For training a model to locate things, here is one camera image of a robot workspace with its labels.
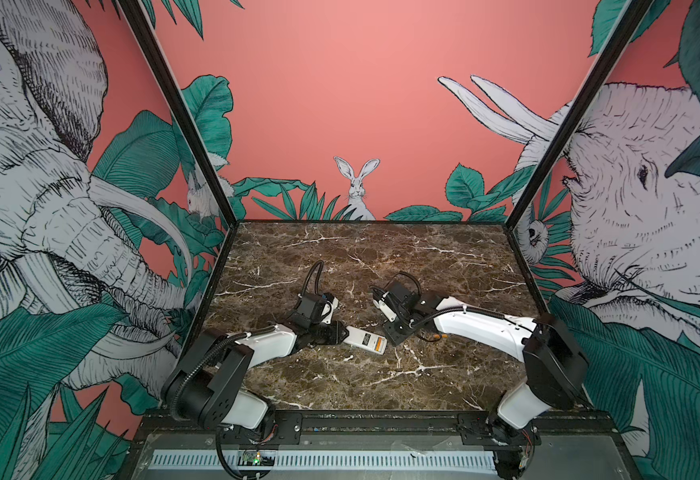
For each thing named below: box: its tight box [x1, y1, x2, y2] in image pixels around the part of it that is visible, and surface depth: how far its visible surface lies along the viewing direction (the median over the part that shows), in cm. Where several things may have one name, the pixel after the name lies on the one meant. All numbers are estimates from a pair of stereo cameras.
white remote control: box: [343, 326, 388, 355], surface depth 90 cm
